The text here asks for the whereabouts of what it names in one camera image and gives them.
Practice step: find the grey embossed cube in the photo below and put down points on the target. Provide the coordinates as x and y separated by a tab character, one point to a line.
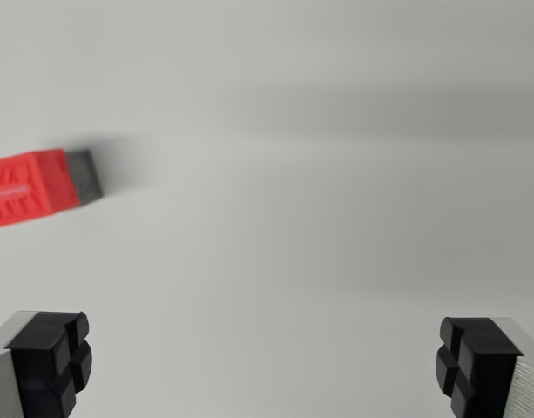
87	174

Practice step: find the red embossed cube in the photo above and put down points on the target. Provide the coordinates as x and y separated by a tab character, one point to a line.
27	187

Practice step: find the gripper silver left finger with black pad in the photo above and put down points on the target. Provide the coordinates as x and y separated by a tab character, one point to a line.
35	370

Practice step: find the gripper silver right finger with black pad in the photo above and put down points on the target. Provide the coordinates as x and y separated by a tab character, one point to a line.
488	370

